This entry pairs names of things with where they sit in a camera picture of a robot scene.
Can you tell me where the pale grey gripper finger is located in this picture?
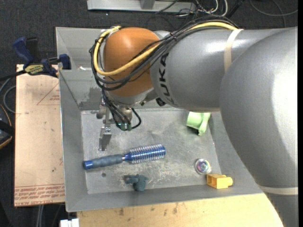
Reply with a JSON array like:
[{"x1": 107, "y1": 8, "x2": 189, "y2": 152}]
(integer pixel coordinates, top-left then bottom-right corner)
[{"x1": 98, "y1": 126, "x2": 113, "y2": 152}]

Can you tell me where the grey metal bin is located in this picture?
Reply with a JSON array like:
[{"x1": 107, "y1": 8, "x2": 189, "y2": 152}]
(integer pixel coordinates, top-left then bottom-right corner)
[{"x1": 55, "y1": 26, "x2": 264, "y2": 213}]

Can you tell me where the brown cardboard board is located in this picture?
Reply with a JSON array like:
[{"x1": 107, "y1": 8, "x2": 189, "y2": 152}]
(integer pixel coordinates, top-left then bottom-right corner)
[{"x1": 14, "y1": 64, "x2": 66, "y2": 208}]

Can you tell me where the yellow plastic block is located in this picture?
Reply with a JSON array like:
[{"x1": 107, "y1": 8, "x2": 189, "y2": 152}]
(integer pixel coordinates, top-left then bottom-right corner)
[{"x1": 206, "y1": 173, "x2": 234, "y2": 190}]

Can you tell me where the clear iridescent ball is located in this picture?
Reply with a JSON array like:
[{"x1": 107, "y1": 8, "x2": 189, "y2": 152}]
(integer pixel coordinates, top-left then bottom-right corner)
[{"x1": 194, "y1": 158, "x2": 212, "y2": 175}]

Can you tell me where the grey toy elephant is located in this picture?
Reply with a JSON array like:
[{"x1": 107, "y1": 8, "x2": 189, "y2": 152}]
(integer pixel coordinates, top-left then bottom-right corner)
[{"x1": 123, "y1": 174, "x2": 150, "y2": 192}]

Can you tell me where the blue hairbrush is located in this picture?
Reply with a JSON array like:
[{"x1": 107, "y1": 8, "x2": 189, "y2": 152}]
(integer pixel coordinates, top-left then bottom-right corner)
[{"x1": 82, "y1": 143, "x2": 167, "y2": 171}]

